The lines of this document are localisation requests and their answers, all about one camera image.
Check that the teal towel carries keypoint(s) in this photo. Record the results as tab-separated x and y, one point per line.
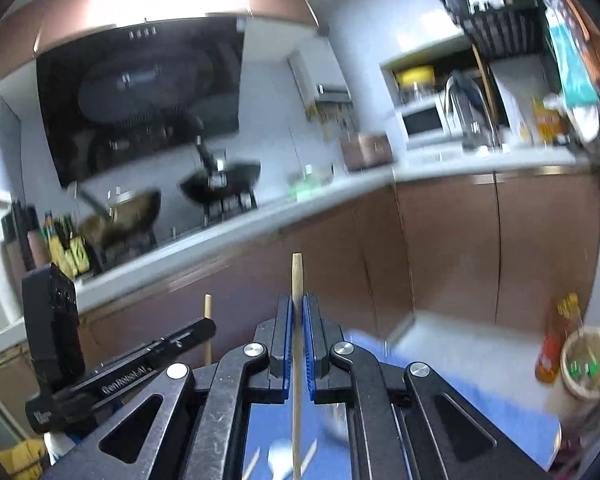
575	70

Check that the yellow basin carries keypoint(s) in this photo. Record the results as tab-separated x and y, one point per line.
415	75

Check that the yellow jar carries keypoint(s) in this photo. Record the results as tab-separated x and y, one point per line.
547	122

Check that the beige bucket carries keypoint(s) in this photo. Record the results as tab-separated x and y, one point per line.
570	400

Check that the blue fluffy mat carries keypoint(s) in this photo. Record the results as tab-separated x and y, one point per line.
480	410

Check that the gas stove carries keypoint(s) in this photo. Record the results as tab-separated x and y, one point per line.
230	206

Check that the steel bowl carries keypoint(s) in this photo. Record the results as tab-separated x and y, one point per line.
307	187

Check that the white spoon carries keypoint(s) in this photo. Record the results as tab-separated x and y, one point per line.
280	457

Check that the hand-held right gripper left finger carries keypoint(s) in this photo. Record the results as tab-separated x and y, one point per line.
287	340

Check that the brown rice cooker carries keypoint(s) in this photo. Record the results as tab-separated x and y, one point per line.
367	152

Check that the black wok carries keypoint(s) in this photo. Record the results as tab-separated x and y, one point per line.
230	180

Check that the steel kitchen faucet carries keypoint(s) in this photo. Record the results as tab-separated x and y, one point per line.
472	132

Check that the blue white checked cloth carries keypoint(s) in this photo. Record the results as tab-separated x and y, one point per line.
60	447

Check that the white water heater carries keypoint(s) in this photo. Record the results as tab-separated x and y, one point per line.
315	72

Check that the brown base cabinets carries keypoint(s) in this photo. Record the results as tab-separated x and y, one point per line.
455	240

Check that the dark sauce bottle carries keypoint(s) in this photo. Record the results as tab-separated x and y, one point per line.
55	240

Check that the black knife block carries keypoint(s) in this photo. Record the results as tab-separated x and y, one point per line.
22	240

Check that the yellow bag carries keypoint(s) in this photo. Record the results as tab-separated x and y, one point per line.
20	457

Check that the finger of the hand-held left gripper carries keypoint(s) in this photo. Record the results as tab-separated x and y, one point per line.
192	332

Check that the cooking oil bottle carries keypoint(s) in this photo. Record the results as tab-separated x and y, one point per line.
550	360

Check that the brass wok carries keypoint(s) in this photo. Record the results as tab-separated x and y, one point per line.
130	215

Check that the wooden cutting board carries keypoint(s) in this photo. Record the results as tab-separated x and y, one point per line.
484	85

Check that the white microwave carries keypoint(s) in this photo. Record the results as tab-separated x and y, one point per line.
420	120

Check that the black wall rack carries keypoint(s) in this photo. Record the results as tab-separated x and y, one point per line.
500	30

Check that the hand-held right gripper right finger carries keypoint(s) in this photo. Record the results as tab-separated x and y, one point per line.
310	345

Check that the wooden chopstick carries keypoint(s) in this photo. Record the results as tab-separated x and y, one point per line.
297	280
309	456
208	305
251	466

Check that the black range hood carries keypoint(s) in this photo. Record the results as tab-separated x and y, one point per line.
130	110

